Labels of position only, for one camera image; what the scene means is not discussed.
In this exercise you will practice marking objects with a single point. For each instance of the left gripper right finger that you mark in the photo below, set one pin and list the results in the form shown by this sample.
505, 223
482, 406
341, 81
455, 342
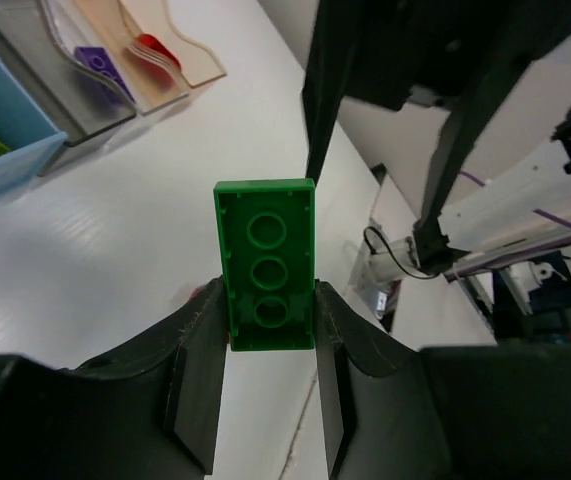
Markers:
465, 412

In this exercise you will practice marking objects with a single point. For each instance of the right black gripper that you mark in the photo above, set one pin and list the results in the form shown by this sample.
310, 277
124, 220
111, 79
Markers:
387, 53

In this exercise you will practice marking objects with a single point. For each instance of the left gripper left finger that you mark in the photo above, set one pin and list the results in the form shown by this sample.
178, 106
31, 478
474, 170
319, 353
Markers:
146, 409

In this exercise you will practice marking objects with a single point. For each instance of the green lego plate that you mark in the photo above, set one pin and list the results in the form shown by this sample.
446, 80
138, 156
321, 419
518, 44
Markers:
266, 232

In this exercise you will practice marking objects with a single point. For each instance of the red lego brick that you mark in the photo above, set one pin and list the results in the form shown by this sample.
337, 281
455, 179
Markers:
153, 43

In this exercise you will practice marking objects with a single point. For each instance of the purple lego brick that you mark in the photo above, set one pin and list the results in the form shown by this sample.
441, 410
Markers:
97, 59

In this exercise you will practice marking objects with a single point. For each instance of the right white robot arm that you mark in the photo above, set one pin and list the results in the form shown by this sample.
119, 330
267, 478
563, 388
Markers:
543, 90

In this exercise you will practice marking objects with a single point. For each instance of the clear transparent bin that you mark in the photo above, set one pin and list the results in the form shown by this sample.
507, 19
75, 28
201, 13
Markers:
69, 31

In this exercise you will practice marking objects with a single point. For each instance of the orange transparent bin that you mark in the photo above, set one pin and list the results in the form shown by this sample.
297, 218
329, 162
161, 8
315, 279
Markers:
175, 50

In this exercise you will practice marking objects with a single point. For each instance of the blue plastic bin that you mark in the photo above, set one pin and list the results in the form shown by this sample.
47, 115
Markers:
0, 145

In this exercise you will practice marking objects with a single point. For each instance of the grey transparent bin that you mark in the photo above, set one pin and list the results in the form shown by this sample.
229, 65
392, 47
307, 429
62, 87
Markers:
75, 100

